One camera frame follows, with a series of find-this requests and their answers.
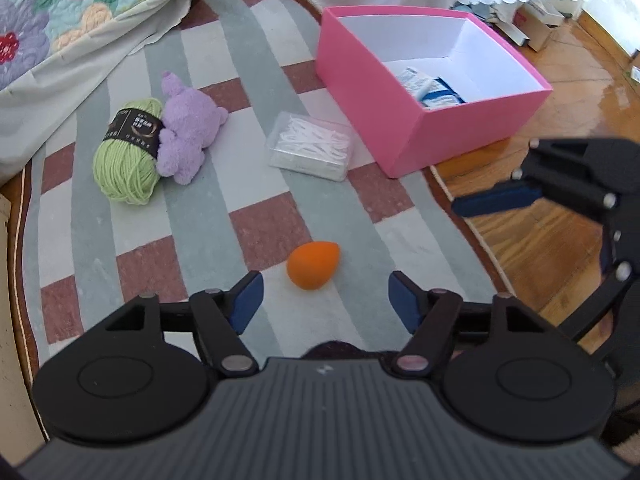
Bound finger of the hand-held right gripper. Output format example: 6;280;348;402
557;205;640;361
451;137;640;221

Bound brown cardboard box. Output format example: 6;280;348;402
515;0;571;52

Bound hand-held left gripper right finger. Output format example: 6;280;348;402
389;270;548;377

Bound pink cardboard box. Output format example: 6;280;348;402
315;6;552;179

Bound blue wet wipes pack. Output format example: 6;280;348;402
420;77;467;109

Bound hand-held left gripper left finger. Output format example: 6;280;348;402
102;270;264;377

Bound white tissue packet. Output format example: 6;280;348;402
396;66;437;103

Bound purple plush toy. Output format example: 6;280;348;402
155;71;229;186

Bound green yarn ball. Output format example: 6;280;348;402
93;97;166;206

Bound small cardboard boxes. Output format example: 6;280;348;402
450;2;531;46

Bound dark maroon cloth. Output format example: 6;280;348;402
300;340;406;361

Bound clear box of floss picks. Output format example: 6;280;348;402
267;111;352;182

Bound checked rug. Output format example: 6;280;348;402
10;0;511;361

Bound orange makeup sponge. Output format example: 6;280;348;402
286;241;341;291

